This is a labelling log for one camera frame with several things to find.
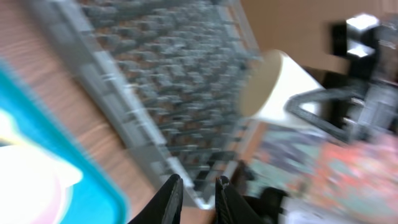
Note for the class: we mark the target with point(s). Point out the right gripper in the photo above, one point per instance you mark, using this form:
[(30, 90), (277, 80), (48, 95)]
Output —
[(372, 109)]

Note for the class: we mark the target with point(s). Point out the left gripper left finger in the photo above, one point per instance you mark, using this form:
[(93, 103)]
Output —
[(165, 206)]

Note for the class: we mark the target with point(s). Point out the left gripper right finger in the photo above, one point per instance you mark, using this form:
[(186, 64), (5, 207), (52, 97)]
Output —
[(234, 208)]

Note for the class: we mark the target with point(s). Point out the white cup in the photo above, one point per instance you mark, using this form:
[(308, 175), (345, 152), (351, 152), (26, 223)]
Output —
[(271, 84)]

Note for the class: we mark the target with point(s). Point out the large white bowl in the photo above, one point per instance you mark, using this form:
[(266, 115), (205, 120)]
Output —
[(36, 187)]

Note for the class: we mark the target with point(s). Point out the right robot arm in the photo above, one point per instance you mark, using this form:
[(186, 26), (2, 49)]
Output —
[(370, 46)]

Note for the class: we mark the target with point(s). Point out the grey dishwasher rack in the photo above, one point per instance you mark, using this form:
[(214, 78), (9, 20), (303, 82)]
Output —
[(166, 73)]

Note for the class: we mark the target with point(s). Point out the teal serving tray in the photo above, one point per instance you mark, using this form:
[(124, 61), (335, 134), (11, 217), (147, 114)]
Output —
[(95, 198)]

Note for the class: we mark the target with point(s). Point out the yellow plastic spoon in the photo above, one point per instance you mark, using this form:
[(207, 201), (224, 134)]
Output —
[(9, 130)]

